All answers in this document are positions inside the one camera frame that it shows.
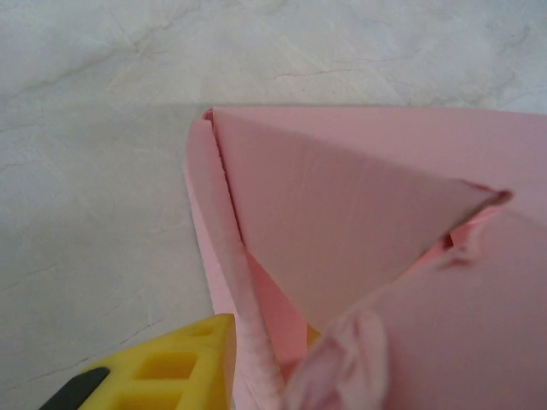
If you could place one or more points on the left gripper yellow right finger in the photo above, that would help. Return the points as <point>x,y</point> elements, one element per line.
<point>313,334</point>

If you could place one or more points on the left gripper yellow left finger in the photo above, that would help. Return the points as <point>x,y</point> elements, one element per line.
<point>171,376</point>

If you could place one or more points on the pink paper box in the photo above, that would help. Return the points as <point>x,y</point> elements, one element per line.
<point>342,192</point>

